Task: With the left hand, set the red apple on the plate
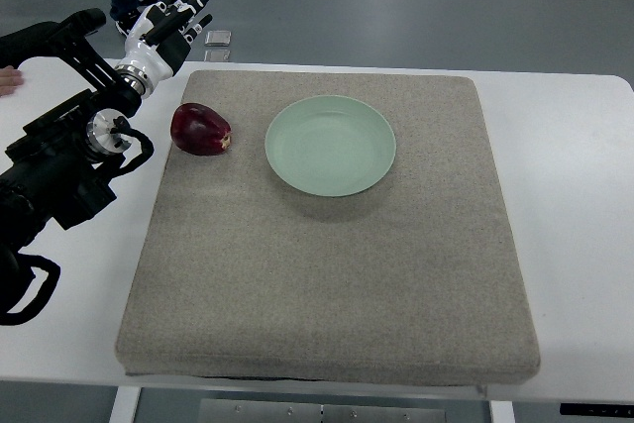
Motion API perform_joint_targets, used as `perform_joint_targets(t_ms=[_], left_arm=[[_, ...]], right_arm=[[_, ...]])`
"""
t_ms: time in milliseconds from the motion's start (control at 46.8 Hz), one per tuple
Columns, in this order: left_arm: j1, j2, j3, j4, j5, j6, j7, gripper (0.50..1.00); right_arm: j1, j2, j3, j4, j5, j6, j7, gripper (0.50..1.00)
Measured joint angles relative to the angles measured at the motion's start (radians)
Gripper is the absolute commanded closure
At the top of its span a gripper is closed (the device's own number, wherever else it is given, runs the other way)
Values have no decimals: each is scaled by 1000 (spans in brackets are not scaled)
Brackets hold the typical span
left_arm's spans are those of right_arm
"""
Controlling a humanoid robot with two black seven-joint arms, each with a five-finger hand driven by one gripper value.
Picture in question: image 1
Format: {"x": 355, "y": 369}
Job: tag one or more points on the beige fabric cushion mat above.
{"x": 415, "y": 281}

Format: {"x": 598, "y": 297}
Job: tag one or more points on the black table control panel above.
{"x": 597, "y": 410}

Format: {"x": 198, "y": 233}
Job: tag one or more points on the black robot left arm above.
{"x": 62, "y": 167}

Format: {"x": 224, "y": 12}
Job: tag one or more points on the grey metal table crossbar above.
{"x": 225, "y": 410}

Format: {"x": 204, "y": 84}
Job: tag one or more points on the light green plate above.
{"x": 330, "y": 146}

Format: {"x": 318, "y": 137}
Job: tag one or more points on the metal floor socket plate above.
{"x": 218, "y": 38}

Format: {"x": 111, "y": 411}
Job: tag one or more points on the white table leg left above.
{"x": 125, "y": 404}

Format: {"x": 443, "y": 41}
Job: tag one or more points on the white table leg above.
{"x": 501, "y": 412}
{"x": 125, "y": 404}

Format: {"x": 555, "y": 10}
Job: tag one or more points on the person's bare hand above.
{"x": 10, "y": 80}

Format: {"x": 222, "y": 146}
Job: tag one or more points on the white table leg right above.
{"x": 501, "y": 412}

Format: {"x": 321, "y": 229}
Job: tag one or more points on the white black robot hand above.
{"x": 160, "y": 41}

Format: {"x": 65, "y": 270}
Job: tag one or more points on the dark red apple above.
{"x": 199, "y": 130}

